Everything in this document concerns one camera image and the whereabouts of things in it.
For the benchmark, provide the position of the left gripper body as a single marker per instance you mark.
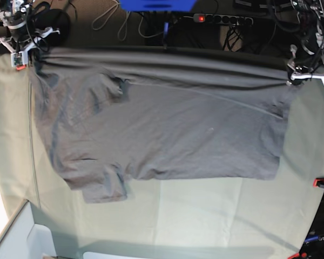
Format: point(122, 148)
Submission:
point(307, 61)

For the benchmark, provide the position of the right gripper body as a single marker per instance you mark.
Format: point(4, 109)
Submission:
point(32, 40)

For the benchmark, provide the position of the grey t-shirt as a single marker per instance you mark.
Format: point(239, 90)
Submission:
point(105, 117)

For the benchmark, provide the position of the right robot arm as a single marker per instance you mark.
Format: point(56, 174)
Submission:
point(30, 26)

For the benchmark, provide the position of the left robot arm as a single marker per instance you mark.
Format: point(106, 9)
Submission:
point(310, 14)

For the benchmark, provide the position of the red black clamp left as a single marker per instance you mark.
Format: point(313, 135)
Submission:
point(21, 67)

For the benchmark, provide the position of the black power strip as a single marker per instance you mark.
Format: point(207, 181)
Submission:
point(223, 19)

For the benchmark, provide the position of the blue box top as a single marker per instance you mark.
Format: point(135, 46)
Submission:
point(157, 5)

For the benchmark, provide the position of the red clamp bottom right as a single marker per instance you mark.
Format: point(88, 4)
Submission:
point(300, 255)

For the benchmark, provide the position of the white bin corner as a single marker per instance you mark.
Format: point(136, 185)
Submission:
point(23, 238)

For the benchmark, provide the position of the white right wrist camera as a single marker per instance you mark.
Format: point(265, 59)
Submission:
point(19, 59)

